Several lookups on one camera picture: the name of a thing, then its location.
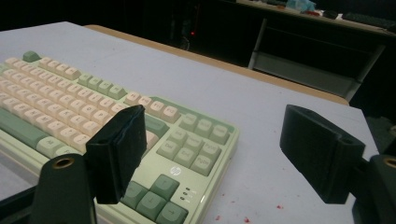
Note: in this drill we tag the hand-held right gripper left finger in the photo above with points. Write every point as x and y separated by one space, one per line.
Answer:
115 155

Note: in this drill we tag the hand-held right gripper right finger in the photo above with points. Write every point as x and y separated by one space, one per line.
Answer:
317 152

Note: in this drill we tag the green and cream keyboard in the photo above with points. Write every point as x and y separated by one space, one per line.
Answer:
62 102

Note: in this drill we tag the wooden table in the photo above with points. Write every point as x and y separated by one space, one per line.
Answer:
327 95

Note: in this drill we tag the white-framed desk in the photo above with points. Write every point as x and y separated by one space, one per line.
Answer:
305 73

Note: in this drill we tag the small black object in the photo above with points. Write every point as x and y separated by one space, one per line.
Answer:
330 14

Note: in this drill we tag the small red object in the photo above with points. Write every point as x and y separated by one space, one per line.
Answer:
310 13

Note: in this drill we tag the dark keyboard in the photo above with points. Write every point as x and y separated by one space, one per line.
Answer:
367 20

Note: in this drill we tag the teal plastic bag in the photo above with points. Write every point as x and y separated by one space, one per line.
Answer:
300 5

